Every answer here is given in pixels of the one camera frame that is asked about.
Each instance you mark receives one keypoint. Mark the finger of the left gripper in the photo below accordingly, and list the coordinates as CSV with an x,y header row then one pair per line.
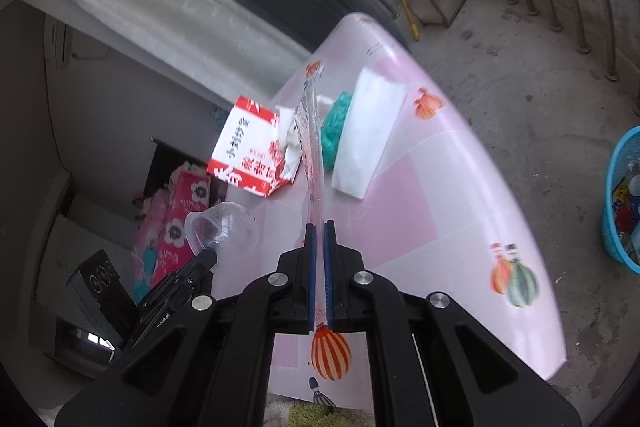
x,y
167,297

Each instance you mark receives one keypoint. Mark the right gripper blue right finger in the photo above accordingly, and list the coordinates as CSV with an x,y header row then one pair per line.
x,y
432,363

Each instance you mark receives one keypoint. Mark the green plastic bag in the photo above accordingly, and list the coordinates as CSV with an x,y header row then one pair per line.
x,y
332,128

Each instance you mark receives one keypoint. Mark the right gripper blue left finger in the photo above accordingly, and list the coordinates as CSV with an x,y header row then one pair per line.
x,y
202,361

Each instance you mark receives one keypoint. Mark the pink floral bedding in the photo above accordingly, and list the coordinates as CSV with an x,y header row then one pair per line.
x,y
160,244

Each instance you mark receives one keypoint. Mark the red white paper carton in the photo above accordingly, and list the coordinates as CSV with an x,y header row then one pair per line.
x,y
247,154

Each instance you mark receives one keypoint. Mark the pink balloon pattern tablecloth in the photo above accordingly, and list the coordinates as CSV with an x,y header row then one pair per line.
x,y
437,216

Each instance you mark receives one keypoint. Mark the clear plastic cup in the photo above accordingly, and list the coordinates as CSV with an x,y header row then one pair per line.
x,y
227,228

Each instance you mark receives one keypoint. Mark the blue plastic trash basket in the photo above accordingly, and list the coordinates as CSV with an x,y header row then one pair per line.
x,y
620,216

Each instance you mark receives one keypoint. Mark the clear printed plastic bag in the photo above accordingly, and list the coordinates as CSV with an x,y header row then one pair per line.
x,y
307,120

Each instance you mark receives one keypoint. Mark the white curtain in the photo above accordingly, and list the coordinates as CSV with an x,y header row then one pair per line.
x,y
213,48

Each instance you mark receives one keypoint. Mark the black electronic device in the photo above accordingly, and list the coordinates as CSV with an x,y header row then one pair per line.
x,y
103,300

